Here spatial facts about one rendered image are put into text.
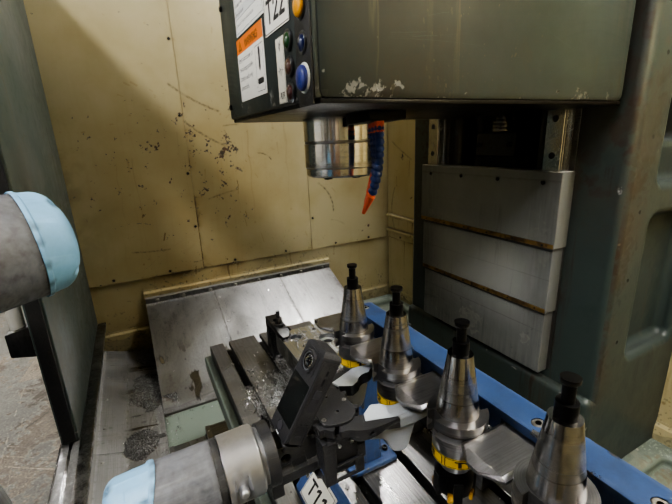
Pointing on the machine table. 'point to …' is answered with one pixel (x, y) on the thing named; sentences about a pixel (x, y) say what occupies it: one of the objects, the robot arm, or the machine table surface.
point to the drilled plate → (302, 343)
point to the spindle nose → (336, 148)
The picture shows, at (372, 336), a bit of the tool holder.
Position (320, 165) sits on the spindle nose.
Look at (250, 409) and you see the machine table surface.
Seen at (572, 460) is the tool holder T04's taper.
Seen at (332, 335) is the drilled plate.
